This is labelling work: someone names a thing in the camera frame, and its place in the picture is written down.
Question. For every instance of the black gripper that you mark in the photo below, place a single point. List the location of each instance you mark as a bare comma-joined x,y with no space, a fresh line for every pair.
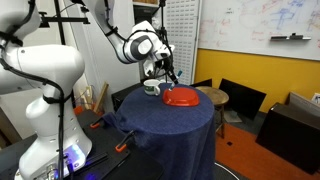
162,63

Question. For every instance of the teal and white marker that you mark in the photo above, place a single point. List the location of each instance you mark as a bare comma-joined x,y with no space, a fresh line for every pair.
172,86

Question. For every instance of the white cup with green print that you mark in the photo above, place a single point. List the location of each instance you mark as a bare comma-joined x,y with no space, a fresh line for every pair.
150,88

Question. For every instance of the red square plate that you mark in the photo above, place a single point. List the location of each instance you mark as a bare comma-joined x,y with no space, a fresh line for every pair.
180,97

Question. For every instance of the white pegboard panel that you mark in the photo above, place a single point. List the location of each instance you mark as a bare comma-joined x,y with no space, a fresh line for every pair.
186,36

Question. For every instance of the round wooden stool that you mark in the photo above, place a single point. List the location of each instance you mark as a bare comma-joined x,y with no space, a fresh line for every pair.
215,95

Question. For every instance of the black computer tower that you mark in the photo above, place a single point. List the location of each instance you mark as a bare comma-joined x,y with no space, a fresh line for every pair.
124,95
290,140

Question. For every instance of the blue tablecloth round table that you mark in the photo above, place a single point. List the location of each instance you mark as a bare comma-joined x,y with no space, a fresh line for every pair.
166,133

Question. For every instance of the large black flat monitor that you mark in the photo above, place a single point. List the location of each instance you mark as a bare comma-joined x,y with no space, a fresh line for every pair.
243,98

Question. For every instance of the wooden sticks bundle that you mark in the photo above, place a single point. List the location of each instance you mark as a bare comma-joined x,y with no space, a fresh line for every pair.
100,98

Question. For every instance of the black perforated base board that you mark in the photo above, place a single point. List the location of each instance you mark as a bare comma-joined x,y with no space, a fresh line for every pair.
126,166

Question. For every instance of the whiteboard eraser tray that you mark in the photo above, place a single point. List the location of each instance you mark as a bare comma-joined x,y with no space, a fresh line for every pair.
290,37

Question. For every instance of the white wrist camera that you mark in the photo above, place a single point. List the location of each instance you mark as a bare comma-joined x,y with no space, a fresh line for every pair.
148,68

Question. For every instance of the black camera tripod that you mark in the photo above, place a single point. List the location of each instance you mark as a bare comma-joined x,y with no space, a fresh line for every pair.
163,20

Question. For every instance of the wall whiteboard with writing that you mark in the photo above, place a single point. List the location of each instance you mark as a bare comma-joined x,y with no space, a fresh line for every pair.
260,23

